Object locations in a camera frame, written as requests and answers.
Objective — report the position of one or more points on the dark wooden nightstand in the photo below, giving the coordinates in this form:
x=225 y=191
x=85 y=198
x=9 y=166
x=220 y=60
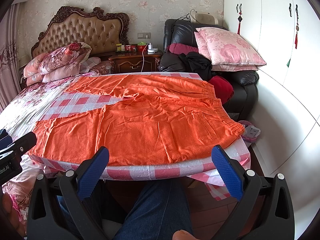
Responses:
x=135 y=62

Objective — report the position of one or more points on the black garment on armchair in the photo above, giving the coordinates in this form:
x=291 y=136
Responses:
x=194 y=62

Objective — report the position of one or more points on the white wardrobe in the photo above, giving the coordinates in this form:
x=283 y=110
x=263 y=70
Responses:
x=285 y=33

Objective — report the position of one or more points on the black leather armchair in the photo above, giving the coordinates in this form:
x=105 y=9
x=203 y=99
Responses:
x=243 y=82

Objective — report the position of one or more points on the folded pink floral quilt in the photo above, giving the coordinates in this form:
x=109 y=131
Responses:
x=59 y=64

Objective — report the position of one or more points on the floral pink bed sheet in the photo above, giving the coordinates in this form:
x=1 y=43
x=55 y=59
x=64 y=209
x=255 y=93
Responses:
x=41 y=101

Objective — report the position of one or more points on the wall power socket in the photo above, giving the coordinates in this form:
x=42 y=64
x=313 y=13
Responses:
x=143 y=35

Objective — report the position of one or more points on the red cup on nightstand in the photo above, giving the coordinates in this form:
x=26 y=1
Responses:
x=141 y=48

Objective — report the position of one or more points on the red cushion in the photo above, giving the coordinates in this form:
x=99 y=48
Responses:
x=223 y=89

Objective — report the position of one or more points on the pink basket on floor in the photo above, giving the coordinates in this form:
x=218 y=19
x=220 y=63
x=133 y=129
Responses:
x=250 y=134

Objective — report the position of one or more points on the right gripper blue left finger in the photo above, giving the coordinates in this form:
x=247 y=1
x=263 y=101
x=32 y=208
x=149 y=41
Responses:
x=77 y=185

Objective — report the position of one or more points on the red tassel wardrobe ornament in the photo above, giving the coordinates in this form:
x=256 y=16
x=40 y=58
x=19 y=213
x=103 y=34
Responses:
x=239 y=11

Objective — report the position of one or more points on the maroon garment on armchair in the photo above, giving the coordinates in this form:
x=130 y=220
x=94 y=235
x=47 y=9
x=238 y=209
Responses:
x=179 y=48

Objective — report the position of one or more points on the orange pants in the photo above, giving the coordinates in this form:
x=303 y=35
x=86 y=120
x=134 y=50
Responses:
x=157 y=120

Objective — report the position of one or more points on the red white checkered tablecloth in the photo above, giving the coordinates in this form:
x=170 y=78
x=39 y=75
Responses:
x=203 y=170

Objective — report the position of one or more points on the pink floral pillow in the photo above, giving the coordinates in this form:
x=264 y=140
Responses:
x=227 y=51

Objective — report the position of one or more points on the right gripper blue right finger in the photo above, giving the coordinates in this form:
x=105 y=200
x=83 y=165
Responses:
x=244 y=185

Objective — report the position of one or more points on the pink curtain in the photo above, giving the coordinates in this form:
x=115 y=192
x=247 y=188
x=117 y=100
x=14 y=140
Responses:
x=10 y=81

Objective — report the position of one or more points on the tufted brown bed headboard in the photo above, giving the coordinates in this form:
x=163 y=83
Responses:
x=102 y=31

